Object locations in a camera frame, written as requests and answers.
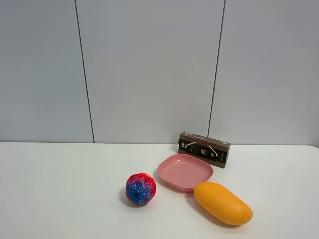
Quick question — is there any brown coffee capsule box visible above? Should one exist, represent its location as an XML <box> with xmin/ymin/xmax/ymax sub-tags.
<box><xmin>178</xmin><ymin>131</ymin><xmax>231</xmax><ymax>168</ymax></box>

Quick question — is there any yellow orange mango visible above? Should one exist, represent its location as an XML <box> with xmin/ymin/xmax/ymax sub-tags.
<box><xmin>193</xmin><ymin>182</ymin><xmax>253</xmax><ymax>226</ymax></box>

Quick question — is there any red blue dotted ball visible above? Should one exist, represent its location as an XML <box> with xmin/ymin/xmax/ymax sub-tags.
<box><xmin>125</xmin><ymin>173</ymin><xmax>156</xmax><ymax>206</ymax></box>

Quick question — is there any pink square plastic plate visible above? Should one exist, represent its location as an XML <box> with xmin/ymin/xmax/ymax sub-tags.
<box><xmin>157</xmin><ymin>154</ymin><xmax>214</xmax><ymax>192</ymax></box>

